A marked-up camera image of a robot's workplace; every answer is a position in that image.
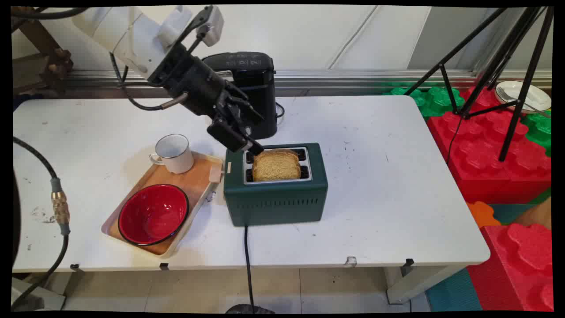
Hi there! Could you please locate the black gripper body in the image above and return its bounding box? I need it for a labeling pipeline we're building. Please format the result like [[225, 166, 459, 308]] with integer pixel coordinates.
[[154, 43, 233, 117]]

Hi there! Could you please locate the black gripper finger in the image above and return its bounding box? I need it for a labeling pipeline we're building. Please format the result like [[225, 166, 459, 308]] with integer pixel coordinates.
[[224, 85, 266, 126], [207, 106, 265, 156]]

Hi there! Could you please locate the green two-slot toaster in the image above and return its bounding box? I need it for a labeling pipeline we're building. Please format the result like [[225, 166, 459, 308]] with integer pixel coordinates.
[[223, 142, 329, 227]]

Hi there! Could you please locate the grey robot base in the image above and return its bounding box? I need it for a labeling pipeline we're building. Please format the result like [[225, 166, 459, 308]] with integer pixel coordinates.
[[11, 277, 67, 312]]

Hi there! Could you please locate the black coffee machine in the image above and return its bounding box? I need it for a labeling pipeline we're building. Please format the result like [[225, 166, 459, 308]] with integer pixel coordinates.
[[202, 52, 279, 140]]

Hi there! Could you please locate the white enamel mug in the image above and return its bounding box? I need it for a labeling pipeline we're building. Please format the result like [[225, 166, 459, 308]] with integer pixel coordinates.
[[149, 134, 195, 174]]

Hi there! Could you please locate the brown bread slice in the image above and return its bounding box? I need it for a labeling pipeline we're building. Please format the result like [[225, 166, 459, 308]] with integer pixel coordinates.
[[252, 149, 302, 182]]

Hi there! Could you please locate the wooden serving tray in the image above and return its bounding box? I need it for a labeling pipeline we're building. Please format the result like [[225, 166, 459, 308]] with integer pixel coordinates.
[[101, 151, 224, 258]]

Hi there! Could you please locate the red enamel bowl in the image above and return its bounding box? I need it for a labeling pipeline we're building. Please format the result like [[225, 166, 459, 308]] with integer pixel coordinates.
[[117, 184, 190, 246]]

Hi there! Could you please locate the green foam block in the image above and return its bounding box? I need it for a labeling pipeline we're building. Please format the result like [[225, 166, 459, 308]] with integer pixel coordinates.
[[521, 110, 552, 158], [383, 86, 467, 118]]

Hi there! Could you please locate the white table leg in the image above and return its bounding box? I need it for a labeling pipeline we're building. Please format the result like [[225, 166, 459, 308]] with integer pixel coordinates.
[[383, 265, 465, 305]]

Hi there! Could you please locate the large red foam block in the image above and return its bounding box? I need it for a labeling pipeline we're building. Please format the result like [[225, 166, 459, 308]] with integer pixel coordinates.
[[427, 86, 552, 204], [467, 223, 555, 312]]

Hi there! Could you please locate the orange foam piece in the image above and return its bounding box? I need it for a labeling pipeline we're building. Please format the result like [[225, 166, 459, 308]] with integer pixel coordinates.
[[467, 201, 502, 228]]

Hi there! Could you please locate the teal floor mat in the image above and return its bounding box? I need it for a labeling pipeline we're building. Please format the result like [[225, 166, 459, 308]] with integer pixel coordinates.
[[425, 267, 482, 312]]

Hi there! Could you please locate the white ceramic plate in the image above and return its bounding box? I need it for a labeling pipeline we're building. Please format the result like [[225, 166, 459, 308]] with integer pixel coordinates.
[[494, 80, 552, 114]]

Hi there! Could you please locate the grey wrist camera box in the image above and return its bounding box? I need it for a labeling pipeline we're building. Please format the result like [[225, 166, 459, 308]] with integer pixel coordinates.
[[193, 5, 224, 48]]

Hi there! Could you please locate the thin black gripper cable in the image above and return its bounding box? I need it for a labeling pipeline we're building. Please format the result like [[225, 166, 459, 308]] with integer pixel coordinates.
[[109, 52, 190, 112]]

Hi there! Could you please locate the black toaster power cable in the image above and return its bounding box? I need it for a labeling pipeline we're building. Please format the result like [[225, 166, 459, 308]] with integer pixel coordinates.
[[244, 225, 257, 310]]

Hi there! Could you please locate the brown wooden frame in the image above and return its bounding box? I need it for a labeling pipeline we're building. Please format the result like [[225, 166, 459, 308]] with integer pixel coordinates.
[[12, 7, 74, 96]]

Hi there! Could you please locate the thick cable with brass connector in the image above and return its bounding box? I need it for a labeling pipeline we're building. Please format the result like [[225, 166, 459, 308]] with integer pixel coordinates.
[[12, 137, 72, 307]]

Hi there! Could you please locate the black camera tripod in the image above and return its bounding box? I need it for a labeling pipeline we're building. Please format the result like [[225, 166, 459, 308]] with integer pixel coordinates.
[[404, 7, 555, 162]]

